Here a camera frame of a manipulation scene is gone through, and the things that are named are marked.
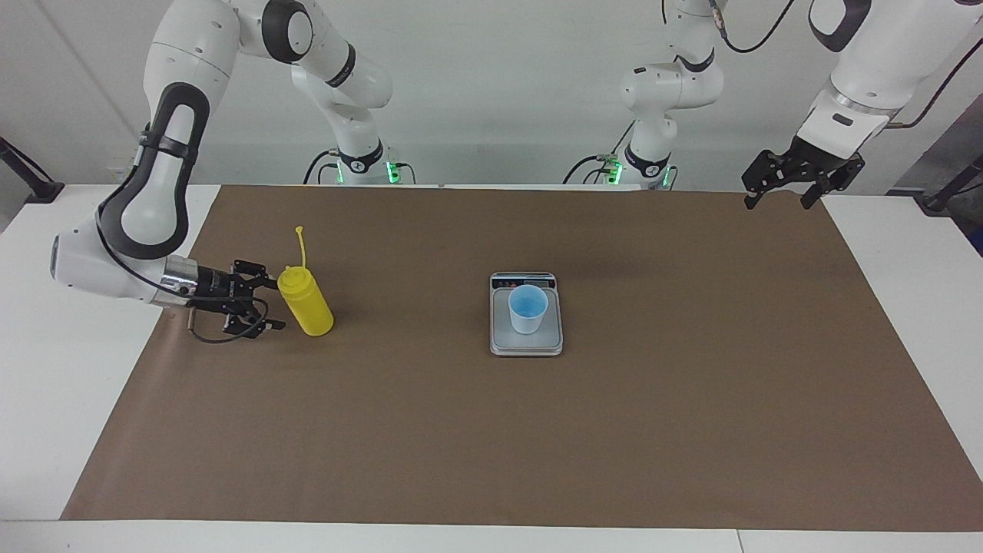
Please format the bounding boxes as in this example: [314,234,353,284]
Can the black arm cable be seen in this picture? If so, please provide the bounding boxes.
[96,207,271,344]
[707,0,983,131]

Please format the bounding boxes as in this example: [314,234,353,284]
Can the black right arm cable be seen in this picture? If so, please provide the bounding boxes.
[96,207,271,344]

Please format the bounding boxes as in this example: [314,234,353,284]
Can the black base cable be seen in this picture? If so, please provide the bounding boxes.
[303,148,343,186]
[563,119,638,186]

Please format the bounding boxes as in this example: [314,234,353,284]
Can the black metal stand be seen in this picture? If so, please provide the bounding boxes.
[0,137,66,204]
[914,150,983,214]

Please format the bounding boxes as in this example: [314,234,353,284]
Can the silver digital kitchen scale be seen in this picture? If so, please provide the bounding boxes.
[489,271,564,358]

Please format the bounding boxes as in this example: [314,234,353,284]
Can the light blue plastic cup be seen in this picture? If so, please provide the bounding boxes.
[508,284,550,336]

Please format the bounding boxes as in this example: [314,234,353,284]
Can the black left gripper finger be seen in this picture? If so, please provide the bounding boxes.
[741,150,792,210]
[799,154,866,210]

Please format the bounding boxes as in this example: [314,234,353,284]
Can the yellow squeeze bottle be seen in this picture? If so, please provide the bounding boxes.
[276,225,336,337]

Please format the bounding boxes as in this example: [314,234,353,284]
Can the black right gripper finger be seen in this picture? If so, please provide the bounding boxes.
[230,261,279,293]
[223,300,286,336]

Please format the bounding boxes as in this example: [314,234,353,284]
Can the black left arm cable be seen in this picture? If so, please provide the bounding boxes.
[707,0,983,131]

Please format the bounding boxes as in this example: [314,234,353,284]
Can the brown table mat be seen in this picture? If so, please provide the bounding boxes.
[60,184,983,532]

